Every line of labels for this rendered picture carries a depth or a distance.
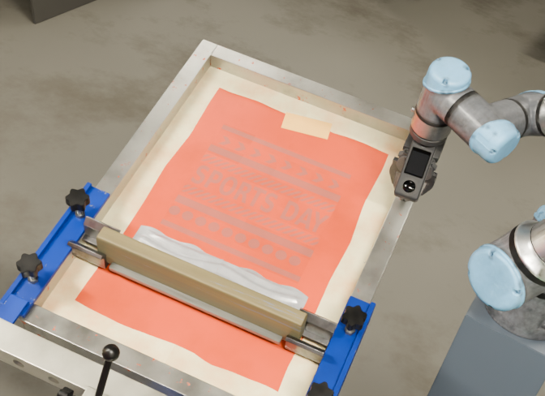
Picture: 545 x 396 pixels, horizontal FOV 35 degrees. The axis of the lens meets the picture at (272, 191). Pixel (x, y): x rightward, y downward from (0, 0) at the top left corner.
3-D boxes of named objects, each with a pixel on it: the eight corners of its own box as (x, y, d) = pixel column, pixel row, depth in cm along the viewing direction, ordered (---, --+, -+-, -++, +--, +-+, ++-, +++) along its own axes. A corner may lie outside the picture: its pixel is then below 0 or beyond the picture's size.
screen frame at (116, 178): (202, 50, 201) (203, 39, 198) (439, 141, 191) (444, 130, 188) (7, 321, 156) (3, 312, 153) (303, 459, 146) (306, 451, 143)
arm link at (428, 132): (449, 133, 153) (406, 117, 155) (443, 149, 157) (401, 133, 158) (461, 105, 157) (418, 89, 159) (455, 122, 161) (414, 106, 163)
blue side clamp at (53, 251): (90, 202, 175) (87, 181, 169) (112, 211, 174) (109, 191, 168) (4, 320, 158) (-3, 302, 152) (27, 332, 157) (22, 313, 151)
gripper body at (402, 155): (441, 157, 171) (457, 116, 162) (428, 187, 166) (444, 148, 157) (405, 142, 173) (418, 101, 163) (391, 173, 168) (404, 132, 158)
